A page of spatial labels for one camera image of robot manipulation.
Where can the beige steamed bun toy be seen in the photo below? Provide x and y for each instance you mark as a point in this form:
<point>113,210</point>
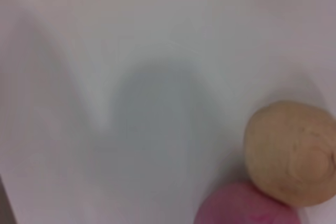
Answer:
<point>288,153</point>

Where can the pink peach toy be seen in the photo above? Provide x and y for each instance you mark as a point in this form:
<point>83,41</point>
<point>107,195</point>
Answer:
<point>244,205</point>

